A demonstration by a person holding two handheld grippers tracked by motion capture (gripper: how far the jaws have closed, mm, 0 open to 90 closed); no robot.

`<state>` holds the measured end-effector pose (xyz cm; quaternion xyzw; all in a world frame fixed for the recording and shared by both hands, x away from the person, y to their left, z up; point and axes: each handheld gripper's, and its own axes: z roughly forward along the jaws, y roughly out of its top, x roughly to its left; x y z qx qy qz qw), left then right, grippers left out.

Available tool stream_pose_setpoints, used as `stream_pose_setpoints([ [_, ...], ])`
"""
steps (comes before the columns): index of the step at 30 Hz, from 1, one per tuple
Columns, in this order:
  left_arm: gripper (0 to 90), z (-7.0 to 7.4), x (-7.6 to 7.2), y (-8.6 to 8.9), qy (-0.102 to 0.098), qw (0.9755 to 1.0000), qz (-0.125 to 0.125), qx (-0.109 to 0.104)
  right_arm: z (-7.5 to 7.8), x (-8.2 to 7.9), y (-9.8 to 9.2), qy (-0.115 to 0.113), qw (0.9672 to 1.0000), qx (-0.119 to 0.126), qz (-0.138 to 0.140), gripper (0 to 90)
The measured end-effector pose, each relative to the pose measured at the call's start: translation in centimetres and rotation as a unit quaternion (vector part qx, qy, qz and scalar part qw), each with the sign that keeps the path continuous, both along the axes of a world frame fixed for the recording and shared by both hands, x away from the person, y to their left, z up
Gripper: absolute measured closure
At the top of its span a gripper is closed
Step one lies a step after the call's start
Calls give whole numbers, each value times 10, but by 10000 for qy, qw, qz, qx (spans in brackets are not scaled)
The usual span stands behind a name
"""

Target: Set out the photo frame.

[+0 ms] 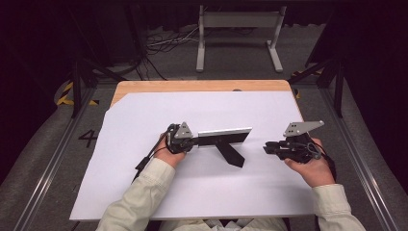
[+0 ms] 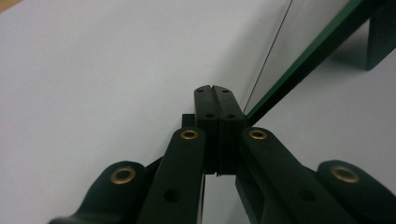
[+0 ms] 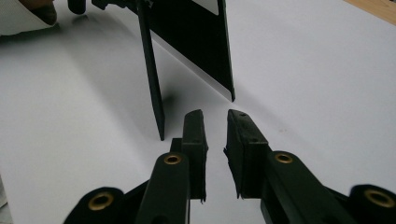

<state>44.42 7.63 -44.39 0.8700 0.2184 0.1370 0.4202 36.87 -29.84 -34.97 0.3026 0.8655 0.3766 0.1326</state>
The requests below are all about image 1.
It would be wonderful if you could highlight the person's right hand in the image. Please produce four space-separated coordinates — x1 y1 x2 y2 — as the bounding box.
284 137 337 189

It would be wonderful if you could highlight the bundle of floor cables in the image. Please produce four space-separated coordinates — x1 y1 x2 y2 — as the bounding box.
140 24 201 82

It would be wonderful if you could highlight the person's left hand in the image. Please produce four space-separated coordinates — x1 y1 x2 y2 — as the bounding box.
153 132 188 169

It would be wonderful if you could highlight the white metal stand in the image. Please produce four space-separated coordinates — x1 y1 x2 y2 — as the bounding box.
195 4 288 73

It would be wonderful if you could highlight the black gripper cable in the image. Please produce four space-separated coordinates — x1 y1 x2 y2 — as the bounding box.
132 127 171 185
306 141 338 182

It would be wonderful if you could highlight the yellow and black floor tape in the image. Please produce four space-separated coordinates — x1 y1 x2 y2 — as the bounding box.
56 81 100 107

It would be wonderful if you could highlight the black metal stand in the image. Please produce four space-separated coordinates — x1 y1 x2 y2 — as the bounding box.
70 47 128 119
289 54 346 119

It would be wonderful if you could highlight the silver and black picture frame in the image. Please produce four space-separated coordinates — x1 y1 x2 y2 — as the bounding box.
196 126 253 168

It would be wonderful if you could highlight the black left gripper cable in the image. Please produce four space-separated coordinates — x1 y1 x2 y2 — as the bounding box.
132 127 171 185

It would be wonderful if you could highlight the aluminium floor rail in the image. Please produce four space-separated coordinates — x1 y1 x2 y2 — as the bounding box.
13 86 97 231
319 86 400 231

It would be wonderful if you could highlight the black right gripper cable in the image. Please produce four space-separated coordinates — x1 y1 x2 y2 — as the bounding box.
306 141 338 182

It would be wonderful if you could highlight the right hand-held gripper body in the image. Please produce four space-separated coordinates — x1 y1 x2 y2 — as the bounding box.
274 119 325 164

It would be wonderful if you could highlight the white paper sheet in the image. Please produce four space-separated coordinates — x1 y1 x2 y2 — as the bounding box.
69 90 317 221

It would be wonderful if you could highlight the person's torso clothing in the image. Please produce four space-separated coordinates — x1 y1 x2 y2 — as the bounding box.
158 217 292 231

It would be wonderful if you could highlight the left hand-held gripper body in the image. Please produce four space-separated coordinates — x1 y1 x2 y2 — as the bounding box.
166 121 195 155

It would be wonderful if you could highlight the wooden table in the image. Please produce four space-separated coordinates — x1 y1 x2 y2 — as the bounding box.
110 79 304 119

